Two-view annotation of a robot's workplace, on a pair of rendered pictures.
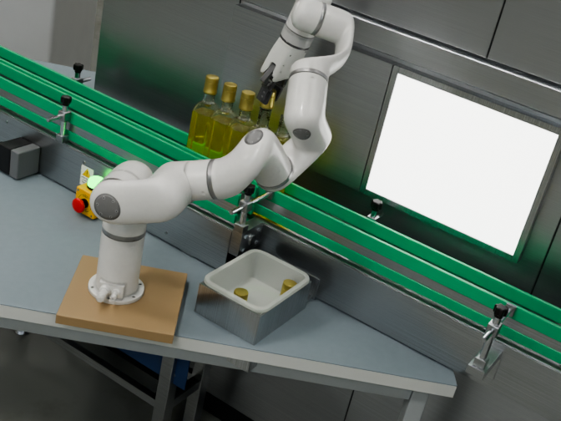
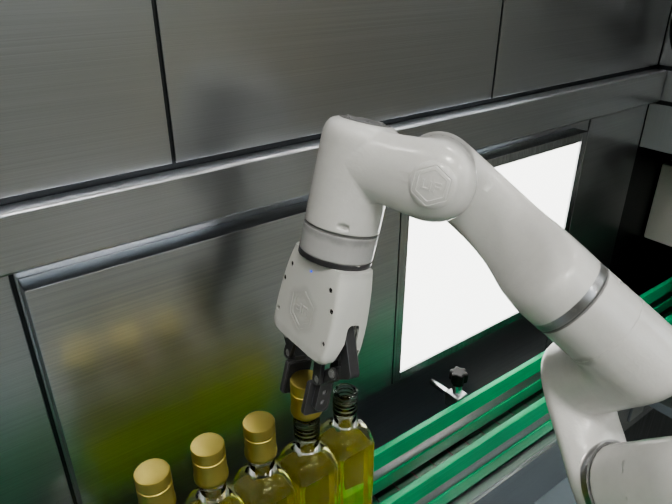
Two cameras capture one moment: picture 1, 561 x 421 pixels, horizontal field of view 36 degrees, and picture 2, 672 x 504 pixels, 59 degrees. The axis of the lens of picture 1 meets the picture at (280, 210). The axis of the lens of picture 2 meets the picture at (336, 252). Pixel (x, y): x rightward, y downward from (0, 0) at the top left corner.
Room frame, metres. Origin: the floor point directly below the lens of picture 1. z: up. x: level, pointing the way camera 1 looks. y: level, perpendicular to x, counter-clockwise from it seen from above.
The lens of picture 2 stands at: (1.75, 0.53, 1.60)
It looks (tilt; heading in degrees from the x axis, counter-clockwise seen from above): 27 degrees down; 296
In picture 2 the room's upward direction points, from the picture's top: straight up
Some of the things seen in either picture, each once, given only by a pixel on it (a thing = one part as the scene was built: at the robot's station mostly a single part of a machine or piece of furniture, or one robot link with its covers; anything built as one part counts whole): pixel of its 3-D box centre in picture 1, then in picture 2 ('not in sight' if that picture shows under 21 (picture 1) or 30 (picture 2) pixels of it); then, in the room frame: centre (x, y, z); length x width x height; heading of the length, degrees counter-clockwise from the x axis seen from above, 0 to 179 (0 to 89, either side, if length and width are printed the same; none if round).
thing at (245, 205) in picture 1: (250, 205); not in sight; (1.86, 0.07, 0.95); 0.17 x 0.03 x 0.12; 153
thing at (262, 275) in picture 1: (255, 292); not in sight; (1.72, 0.02, 0.80); 0.22 x 0.17 x 0.09; 153
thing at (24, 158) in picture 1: (18, 158); not in sight; (2.12, 0.74, 0.79); 0.08 x 0.08 x 0.08; 63
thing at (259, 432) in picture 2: (247, 100); (259, 436); (2.03, 0.14, 1.14); 0.04 x 0.04 x 0.04
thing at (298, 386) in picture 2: (268, 98); (306, 394); (2.00, 0.09, 1.17); 0.04 x 0.04 x 0.04
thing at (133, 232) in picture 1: (126, 200); not in sight; (1.63, 0.33, 1.01); 0.13 x 0.10 x 0.16; 172
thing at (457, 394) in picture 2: (374, 222); (445, 397); (1.93, -0.23, 0.94); 0.07 x 0.04 x 0.13; 153
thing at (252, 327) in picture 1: (260, 291); not in sight; (1.74, 0.00, 0.79); 0.27 x 0.17 x 0.08; 153
